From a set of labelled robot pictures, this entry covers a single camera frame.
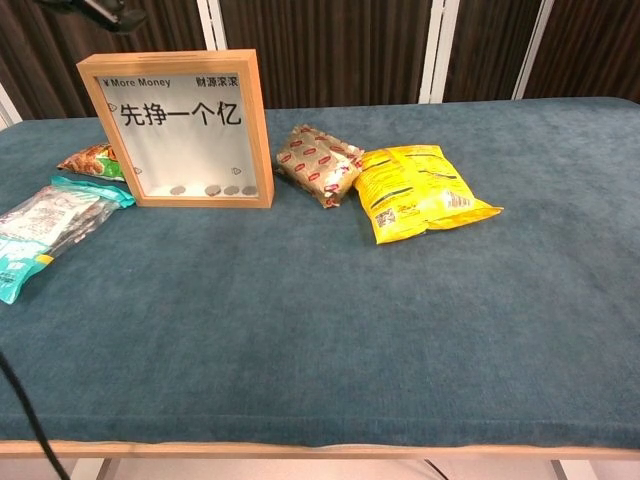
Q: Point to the dark slatted screen panel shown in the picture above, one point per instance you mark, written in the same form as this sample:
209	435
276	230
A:
50	50
595	45
325	50
490	45

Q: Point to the blue velvet table cloth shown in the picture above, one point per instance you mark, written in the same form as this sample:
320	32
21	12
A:
320	325

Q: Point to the wooden frame money box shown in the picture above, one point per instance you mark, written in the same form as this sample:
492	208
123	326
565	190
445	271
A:
260	150

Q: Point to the yellow chips bag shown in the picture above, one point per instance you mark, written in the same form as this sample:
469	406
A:
415	190

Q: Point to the green orange snack bag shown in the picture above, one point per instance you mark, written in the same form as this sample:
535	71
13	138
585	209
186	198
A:
90	162

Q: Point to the metal table leg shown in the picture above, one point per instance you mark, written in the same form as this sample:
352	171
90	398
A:
572	471
97	471

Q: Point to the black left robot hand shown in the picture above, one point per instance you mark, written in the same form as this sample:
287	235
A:
110	12

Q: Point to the gold red tea packet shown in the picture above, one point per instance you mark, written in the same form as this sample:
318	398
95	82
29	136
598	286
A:
315	165

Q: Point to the teal clear snack packet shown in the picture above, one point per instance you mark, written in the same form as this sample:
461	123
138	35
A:
45	220

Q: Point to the white screen frame post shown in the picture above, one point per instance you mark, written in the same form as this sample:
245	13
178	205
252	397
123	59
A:
535	45
436	50
7	107
212	25

